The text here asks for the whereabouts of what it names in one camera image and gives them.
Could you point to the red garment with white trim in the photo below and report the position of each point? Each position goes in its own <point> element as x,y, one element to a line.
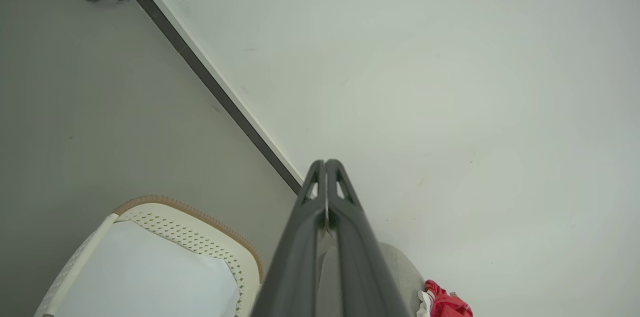
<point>450,304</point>

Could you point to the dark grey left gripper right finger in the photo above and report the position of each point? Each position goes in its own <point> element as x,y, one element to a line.
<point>365,267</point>

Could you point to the white perforated laundry basket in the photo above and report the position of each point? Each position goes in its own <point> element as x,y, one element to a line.
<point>200,237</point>

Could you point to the grey fabric sofa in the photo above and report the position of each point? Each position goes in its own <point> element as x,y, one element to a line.
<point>405,282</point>

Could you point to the white and black baseboard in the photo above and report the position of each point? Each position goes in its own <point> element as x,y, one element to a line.
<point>210,77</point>

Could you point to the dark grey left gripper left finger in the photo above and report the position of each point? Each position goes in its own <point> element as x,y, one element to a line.
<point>295,267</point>

